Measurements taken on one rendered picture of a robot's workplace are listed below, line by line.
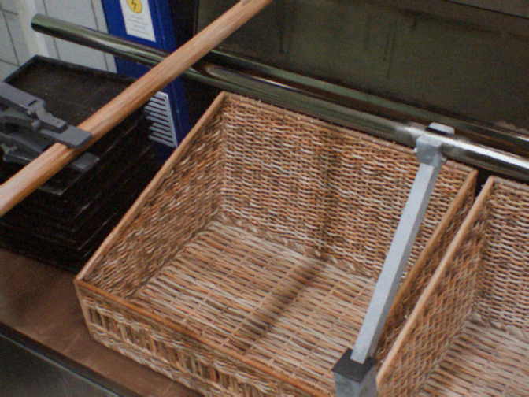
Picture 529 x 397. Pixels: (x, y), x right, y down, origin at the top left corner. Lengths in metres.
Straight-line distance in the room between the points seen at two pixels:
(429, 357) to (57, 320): 0.71
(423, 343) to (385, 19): 0.55
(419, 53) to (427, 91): 0.07
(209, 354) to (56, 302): 0.45
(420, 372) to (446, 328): 0.10
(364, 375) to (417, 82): 0.63
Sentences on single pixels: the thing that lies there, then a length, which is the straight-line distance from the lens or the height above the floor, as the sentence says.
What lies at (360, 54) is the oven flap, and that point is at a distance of 1.82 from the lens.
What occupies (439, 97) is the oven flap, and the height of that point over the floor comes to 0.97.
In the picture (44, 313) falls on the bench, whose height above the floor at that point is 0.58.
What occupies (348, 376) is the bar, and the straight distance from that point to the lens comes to 1.32.
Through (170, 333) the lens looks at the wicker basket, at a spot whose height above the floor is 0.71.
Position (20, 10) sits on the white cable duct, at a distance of 2.38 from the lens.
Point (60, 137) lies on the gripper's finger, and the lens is 1.34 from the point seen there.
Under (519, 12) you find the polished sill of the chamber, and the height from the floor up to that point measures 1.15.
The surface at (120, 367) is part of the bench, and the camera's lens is 1.89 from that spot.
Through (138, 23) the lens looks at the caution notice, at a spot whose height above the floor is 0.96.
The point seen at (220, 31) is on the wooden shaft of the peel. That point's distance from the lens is 1.52.
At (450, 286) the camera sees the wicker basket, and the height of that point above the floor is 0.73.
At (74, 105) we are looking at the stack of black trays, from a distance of 2.04.
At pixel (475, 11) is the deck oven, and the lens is 1.66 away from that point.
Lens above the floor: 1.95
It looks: 39 degrees down
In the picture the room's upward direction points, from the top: 8 degrees counter-clockwise
